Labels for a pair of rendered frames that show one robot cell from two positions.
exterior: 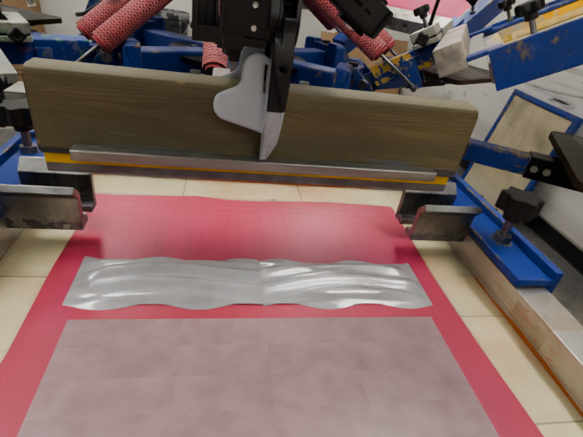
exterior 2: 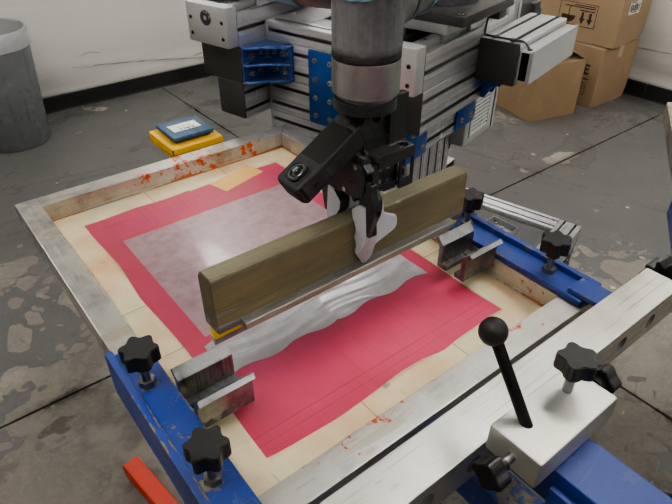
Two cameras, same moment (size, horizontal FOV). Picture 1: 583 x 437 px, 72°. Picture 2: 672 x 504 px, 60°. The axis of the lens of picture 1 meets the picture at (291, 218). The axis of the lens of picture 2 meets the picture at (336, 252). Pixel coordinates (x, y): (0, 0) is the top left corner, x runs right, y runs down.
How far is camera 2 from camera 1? 1.00 m
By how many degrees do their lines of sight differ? 108
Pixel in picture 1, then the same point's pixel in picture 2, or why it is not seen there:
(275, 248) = (336, 334)
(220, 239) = (377, 320)
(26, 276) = (431, 253)
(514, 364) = (149, 330)
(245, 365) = not seen: hidden behind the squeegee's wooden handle
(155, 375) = not seen: hidden behind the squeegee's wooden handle
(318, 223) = (325, 380)
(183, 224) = (414, 318)
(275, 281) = (313, 304)
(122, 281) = (386, 265)
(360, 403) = not seen: hidden behind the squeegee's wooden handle
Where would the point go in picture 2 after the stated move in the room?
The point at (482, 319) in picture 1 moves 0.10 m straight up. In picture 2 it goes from (166, 353) to (152, 296)
